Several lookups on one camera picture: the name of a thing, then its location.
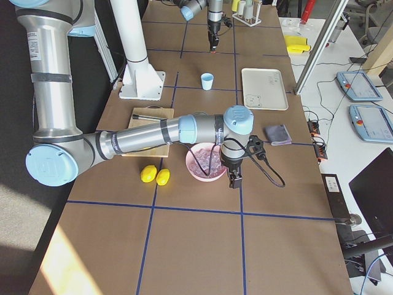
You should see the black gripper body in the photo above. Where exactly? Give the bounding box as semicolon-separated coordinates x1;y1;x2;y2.
207;19;221;43
221;155;244;175

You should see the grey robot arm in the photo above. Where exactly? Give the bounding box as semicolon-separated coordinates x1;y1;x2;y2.
14;1;254;188
173;0;223;53

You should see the yellow cup on rack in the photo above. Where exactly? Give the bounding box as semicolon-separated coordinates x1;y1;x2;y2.
232;0;240;12

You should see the pink bowl of ice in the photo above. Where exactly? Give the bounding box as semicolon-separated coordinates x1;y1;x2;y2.
185;143;227;182

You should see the white cup on rack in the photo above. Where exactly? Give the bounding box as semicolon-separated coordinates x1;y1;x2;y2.
243;0;254;19

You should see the light blue plastic cup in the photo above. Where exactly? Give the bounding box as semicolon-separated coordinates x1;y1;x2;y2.
201;73;214;91

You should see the grey folded cloth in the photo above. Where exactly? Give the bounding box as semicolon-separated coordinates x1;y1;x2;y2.
264;124;292;146

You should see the cream bear tray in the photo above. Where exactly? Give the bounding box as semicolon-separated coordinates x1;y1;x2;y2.
241;68;289;111

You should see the whole lemon near bowl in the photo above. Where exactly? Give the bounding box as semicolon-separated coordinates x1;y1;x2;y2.
155;168;170;186

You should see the yellow folded cloth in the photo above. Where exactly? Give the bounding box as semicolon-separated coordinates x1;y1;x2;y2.
284;35;311;53

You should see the whole lemon far side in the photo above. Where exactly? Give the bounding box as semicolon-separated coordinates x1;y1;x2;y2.
140;165;157;183

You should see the black power strip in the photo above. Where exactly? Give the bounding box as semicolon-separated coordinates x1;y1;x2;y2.
307;120;328;163

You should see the wooden cutting board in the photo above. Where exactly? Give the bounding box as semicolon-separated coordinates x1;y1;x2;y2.
123;106;174;158

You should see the black computer monitor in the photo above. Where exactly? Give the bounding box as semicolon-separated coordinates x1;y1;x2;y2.
349;147;393;234

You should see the near blue teach pendant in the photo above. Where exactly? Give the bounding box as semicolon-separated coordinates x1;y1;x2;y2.
349;104;392;143

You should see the blue teach pendant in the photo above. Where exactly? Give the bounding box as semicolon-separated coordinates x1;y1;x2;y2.
337;70;383;102
349;104;392;143

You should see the far blue teach pendant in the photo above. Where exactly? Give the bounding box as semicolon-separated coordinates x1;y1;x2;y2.
337;70;383;102

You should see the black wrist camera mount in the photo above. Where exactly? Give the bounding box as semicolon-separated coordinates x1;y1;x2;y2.
222;17;233;28
246;135;267;161

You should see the white wire cup rack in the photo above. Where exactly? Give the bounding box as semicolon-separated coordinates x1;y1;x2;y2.
232;13;262;27

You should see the steel handled knife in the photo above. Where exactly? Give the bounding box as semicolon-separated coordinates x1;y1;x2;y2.
131;114;166;121

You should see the aluminium frame post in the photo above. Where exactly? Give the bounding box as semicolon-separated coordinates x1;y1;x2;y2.
294;0;348;95

